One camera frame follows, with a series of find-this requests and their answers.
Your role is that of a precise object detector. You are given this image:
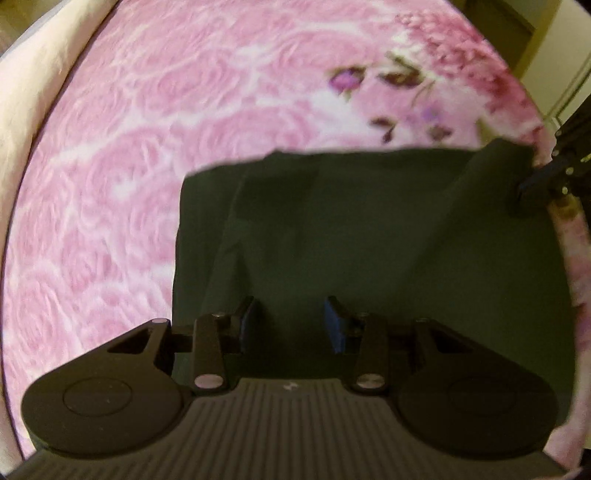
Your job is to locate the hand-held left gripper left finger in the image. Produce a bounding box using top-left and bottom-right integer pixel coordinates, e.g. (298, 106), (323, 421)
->
(107, 295), (256, 395)

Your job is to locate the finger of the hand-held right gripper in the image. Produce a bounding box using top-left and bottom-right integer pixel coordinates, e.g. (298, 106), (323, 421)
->
(516, 157), (566, 217)

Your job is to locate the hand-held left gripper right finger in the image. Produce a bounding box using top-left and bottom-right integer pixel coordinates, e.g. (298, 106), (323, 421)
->
(324, 295), (467, 395)

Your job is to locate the black garment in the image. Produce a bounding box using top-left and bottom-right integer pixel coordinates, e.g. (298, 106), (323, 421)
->
(173, 138), (578, 430)

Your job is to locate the pink floral blanket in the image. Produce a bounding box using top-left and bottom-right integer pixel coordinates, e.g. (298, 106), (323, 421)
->
(0, 0), (591, 467)

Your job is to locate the beige folded blanket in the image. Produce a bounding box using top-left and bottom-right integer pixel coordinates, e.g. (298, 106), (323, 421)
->
(0, 0), (122, 259)

